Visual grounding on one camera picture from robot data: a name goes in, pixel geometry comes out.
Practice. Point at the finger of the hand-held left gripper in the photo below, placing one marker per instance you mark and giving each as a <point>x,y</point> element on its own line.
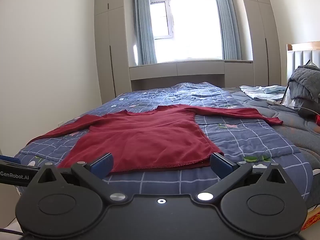
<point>11,160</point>

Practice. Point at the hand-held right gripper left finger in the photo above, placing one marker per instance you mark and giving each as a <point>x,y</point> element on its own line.
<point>103,163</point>

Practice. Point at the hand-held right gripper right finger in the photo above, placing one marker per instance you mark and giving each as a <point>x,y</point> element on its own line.
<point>220,165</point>

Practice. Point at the red long-sleeved shirt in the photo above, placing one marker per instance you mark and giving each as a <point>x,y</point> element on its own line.
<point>150,140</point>

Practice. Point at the blue plaid floral quilt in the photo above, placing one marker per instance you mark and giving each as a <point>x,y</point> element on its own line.
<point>250,140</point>

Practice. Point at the grey quilted bed cover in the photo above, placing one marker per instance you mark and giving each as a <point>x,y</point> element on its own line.
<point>282,135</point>

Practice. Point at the white power strip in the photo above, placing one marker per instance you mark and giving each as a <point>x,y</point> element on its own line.
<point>271,101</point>

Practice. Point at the light blue floral pillow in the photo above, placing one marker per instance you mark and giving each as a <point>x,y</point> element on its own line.
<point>260,91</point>

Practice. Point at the grey window cabinet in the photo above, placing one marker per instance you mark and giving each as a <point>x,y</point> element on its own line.
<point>180,71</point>

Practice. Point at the orange box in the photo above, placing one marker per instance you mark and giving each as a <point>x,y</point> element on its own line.
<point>312,220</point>

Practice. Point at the small red object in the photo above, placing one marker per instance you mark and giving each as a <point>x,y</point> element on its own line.
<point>318,119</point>

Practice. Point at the grey tall wardrobe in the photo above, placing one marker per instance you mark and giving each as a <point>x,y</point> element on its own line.
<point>110,55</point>
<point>260,42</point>

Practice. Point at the dark grey pillow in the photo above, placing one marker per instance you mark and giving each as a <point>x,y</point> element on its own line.
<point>306,85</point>

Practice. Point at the window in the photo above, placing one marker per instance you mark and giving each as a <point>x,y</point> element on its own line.
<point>190,30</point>

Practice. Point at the padded wooden headboard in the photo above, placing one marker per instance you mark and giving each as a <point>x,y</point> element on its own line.
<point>302,52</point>

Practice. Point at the blue curtain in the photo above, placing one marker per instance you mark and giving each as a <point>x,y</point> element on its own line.
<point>145,30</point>
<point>226,25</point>

